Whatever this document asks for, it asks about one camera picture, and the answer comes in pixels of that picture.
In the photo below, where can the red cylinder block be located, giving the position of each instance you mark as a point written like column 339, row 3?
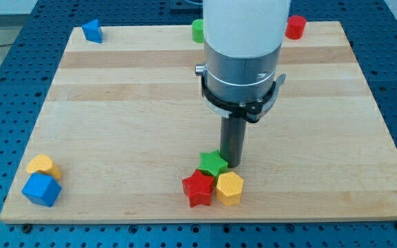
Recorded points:
column 295, row 27

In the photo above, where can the red star block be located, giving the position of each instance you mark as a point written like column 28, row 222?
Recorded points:
column 198, row 188

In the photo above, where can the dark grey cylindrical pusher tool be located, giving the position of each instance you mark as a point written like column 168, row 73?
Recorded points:
column 232, row 140

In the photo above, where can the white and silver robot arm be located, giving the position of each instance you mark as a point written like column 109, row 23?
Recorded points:
column 242, row 44

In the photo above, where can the blue cube block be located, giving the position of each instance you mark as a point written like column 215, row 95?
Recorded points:
column 41, row 189

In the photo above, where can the blue triangle block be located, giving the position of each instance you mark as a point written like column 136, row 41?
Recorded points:
column 92, row 31

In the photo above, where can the yellow hexagon block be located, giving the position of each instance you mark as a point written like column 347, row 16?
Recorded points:
column 229, row 188

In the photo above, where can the green star block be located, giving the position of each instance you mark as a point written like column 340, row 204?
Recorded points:
column 211, row 164

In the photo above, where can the light wooden board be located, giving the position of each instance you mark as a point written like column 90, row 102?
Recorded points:
column 125, row 123

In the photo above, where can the yellow heart block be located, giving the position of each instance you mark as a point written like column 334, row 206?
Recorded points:
column 43, row 164

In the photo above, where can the green cylinder block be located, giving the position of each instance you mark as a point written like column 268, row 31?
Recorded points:
column 197, row 31

